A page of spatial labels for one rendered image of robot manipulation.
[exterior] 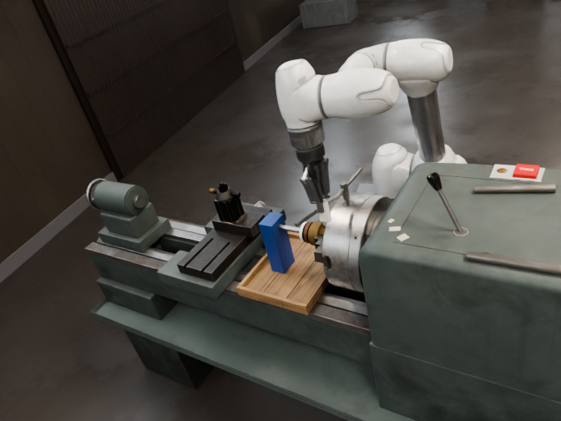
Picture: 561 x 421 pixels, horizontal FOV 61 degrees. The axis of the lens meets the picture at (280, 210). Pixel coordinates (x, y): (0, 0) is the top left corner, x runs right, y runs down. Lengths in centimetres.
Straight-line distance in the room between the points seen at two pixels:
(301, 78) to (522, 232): 66
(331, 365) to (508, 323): 85
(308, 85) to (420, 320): 69
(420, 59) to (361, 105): 54
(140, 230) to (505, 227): 156
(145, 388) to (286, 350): 111
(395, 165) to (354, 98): 101
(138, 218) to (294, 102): 127
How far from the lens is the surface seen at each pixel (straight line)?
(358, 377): 191
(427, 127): 185
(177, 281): 196
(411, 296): 134
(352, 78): 113
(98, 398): 303
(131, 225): 226
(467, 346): 141
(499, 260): 121
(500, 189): 145
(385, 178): 212
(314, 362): 197
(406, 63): 163
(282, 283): 180
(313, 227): 163
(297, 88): 117
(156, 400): 283
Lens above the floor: 206
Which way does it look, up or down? 32 degrees down
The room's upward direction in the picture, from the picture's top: 15 degrees counter-clockwise
